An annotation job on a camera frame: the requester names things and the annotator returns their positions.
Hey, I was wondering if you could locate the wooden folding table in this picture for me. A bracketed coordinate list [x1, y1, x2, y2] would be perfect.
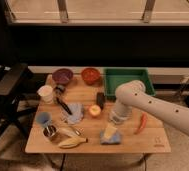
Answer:
[25, 74, 171, 153]

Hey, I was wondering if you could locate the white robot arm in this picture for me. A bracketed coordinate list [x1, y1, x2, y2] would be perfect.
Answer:
[109, 80, 189, 136]

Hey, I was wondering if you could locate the white handled knife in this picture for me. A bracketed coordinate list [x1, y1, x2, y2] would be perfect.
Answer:
[59, 127, 81, 137]

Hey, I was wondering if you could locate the black handled brush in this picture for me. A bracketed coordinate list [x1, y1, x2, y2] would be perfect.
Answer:
[55, 85, 72, 115]

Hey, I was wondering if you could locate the blue sponge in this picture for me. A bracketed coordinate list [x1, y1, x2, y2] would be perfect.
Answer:
[100, 131, 121, 145]

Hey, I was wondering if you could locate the red chili pepper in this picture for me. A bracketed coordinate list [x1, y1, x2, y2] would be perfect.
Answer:
[135, 113, 147, 134]

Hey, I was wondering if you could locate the metal can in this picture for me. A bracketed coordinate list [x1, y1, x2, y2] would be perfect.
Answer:
[43, 125, 57, 141]

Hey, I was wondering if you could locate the purple bowl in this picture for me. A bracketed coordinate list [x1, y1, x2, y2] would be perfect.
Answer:
[52, 68, 73, 85]

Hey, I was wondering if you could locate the blue cup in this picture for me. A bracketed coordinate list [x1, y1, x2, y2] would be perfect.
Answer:
[36, 112, 51, 128]

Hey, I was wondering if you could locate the light blue cloth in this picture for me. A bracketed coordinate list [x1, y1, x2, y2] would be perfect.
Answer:
[63, 103, 84, 125]

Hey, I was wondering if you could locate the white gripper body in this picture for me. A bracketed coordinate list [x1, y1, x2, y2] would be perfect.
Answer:
[109, 100, 132, 125]

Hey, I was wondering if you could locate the red bowl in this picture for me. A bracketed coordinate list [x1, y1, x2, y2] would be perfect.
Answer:
[81, 67, 100, 85]

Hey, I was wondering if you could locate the white cup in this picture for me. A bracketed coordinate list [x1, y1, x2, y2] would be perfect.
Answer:
[37, 85, 54, 103]

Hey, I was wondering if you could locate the yellow banana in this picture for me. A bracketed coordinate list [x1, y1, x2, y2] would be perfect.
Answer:
[58, 137, 88, 149]

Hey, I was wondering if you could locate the green plastic tray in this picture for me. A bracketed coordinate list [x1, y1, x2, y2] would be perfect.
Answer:
[103, 68, 155, 100]

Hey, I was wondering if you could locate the black chair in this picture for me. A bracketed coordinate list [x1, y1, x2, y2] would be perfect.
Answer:
[0, 63, 37, 138]

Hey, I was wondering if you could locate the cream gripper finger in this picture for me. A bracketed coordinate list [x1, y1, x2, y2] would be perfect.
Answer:
[103, 124, 117, 139]

